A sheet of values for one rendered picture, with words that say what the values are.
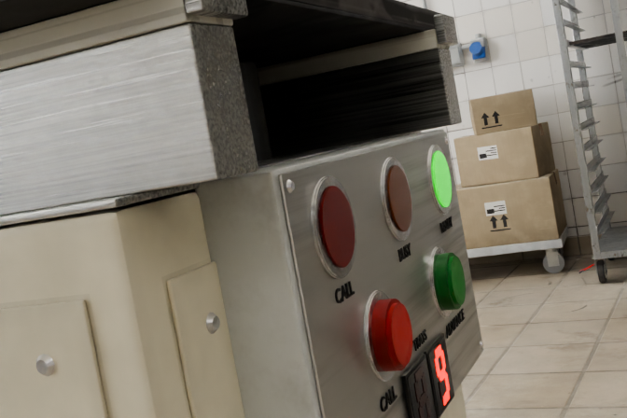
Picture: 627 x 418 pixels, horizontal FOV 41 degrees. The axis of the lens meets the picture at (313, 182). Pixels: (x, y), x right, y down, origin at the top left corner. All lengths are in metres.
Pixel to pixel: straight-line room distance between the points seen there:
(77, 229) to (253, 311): 0.07
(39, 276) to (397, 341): 0.15
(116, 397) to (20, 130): 0.09
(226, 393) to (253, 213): 0.06
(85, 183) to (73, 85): 0.03
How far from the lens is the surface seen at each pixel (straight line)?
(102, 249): 0.27
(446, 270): 0.44
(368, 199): 0.37
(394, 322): 0.35
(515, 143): 4.18
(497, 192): 4.17
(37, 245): 0.29
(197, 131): 0.26
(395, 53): 0.53
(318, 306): 0.31
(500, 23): 4.61
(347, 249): 0.33
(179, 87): 0.26
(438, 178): 0.47
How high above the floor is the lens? 0.85
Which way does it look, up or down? 3 degrees down
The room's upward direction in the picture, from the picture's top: 10 degrees counter-clockwise
